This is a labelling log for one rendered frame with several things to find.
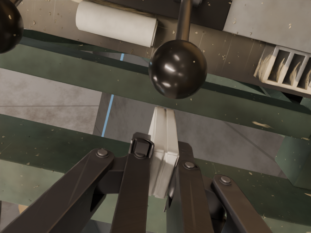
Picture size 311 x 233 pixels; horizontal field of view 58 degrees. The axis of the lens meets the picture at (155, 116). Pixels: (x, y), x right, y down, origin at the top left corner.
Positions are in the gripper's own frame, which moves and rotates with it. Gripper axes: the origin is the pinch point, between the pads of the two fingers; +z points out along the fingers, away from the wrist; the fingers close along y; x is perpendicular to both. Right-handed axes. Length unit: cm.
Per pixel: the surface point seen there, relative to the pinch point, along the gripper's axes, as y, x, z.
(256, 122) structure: 14.7, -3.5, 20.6
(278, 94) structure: 30, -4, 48
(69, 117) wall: -83, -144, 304
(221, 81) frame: 23, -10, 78
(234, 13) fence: 4.7, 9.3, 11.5
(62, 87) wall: -93, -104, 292
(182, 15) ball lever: -0.3, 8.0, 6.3
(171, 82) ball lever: -0.4, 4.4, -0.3
